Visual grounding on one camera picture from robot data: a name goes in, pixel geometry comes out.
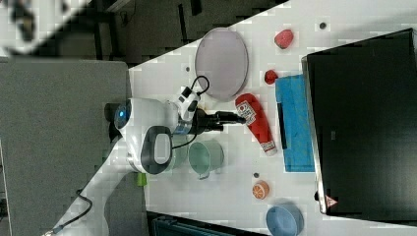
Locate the grey oval plate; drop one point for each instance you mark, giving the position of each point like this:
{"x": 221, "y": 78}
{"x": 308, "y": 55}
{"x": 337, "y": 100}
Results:
{"x": 223, "y": 59}

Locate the small red fruit toy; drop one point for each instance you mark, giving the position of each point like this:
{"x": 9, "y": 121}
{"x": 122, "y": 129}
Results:
{"x": 270, "y": 77}

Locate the grey partition panel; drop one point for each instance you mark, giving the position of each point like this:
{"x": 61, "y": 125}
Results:
{"x": 54, "y": 134}

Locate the blue bowl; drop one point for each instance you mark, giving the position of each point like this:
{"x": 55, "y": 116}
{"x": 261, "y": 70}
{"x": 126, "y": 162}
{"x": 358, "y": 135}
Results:
{"x": 285, "y": 220}

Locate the green perforated colander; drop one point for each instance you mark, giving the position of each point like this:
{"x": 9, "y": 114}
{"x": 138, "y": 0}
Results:
{"x": 180, "y": 153}

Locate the red ketchup bottle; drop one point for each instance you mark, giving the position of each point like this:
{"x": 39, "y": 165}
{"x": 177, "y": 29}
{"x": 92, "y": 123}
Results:
{"x": 249, "y": 107}

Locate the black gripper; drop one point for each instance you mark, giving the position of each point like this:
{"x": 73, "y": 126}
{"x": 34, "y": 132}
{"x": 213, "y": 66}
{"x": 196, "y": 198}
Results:
{"x": 203, "y": 122}

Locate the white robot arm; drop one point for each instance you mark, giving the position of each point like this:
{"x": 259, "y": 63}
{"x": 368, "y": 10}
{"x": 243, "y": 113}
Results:
{"x": 147, "y": 127}

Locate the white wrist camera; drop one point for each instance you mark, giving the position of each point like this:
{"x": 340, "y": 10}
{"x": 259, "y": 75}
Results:
{"x": 187, "y": 103}

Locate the green mug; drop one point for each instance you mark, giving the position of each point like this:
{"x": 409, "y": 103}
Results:
{"x": 205, "y": 157}

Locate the dark blue crate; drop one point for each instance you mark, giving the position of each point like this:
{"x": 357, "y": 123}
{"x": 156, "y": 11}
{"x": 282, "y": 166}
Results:
{"x": 171, "y": 226}

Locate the red strawberry toy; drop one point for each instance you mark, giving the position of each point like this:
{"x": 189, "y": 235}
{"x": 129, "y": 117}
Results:
{"x": 284, "y": 39}

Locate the orange slice toy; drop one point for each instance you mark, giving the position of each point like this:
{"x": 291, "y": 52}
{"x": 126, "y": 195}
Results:
{"x": 260, "y": 190}

